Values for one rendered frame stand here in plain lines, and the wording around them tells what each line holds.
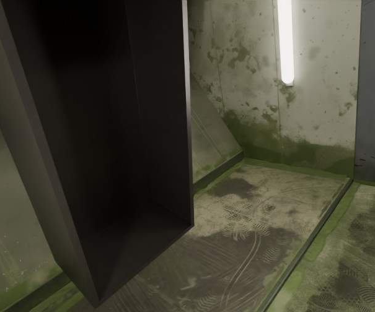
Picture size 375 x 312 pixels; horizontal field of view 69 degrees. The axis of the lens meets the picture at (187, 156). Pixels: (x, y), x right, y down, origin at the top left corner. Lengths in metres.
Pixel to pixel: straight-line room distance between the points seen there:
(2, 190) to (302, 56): 2.45
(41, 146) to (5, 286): 1.35
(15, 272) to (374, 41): 2.79
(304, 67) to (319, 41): 0.22
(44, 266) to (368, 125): 2.53
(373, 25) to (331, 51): 0.30
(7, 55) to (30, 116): 0.14
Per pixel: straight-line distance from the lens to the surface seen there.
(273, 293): 1.72
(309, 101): 2.65
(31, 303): 2.09
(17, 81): 0.77
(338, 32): 2.51
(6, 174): 2.18
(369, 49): 2.46
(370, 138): 2.61
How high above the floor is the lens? 1.34
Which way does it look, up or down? 21 degrees down
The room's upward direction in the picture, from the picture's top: 11 degrees counter-clockwise
